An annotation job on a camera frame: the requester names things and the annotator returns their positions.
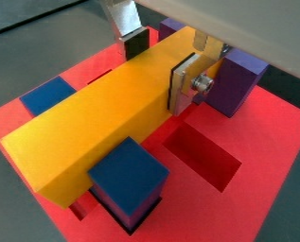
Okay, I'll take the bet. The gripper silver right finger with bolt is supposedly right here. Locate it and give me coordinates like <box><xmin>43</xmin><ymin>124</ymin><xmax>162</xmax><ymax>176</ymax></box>
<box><xmin>168</xmin><ymin>31</ymin><xmax>229</xmax><ymax>116</ymax></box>

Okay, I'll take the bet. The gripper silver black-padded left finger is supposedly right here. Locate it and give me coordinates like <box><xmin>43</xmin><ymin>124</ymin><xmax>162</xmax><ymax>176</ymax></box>
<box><xmin>99</xmin><ymin>0</ymin><xmax>150</xmax><ymax>61</ymax></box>

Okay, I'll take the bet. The yellow rectangular block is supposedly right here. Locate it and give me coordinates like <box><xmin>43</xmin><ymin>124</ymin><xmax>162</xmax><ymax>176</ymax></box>
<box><xmin>0</xmin><ymin>26</ymin><xmax>196</xmax><ymax>208</ymax></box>

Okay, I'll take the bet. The red insertion board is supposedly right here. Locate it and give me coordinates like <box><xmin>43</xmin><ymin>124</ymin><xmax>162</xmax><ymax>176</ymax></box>
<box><xmin>0</xmin><ymin>49</ymin><xmax>300</xmax><ymax>242</ymax></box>

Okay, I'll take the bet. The purple U-shaped block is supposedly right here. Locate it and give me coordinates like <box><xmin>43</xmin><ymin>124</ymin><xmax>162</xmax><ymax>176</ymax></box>
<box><xmin>157</xmin><ymin>17</ymin><xmax>269</xmax><ymax>119</ymax></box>

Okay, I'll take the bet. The dark blue U-shaped block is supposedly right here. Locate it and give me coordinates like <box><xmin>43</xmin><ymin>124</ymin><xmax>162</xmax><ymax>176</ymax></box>
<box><xmin>19</xmin><ymin>76</ymin><xmax>172</xmax><ymax>237</ymax></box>

